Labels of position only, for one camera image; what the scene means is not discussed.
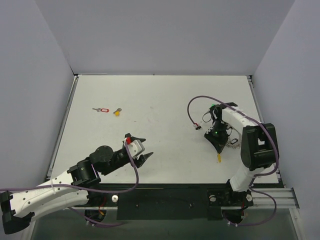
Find yellow tag key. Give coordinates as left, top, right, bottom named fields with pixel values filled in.
left=217, top=153, right=222, bottom=163

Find silver spiked keyring disc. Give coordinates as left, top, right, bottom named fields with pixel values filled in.
left=225, top=138, right=241, bottom=149

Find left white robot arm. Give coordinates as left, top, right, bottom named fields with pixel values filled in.
left=0, top=133, right=153, bottom=235

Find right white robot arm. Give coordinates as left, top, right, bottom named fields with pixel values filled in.
left=204, top=102, right=279, bottom=205

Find yellow capped key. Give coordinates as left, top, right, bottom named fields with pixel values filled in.
left=113, top=107, right=122, bottom=117

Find red tag key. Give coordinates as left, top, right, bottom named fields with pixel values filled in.
left=92, top=108, right=110, bottom=113

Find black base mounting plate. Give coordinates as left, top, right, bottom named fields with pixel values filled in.
left=85, top=183, right=245, bottom=221

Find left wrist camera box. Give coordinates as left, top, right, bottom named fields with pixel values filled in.
left=123, top=139, right=145, bottom=158

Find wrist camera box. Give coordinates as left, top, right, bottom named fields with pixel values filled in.
left=123, top=139, right=145, bottom=158
left=193, top=121, right=203, bottom=130

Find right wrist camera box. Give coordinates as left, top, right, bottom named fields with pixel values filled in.
left=193, top=121, right=203, bottom=130

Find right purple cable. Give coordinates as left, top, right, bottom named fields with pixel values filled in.
left=187, top=95, right=280, bottom=227

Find aluminium frame rail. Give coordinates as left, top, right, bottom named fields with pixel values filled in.
left=31, top=187, right=300, bottom=211

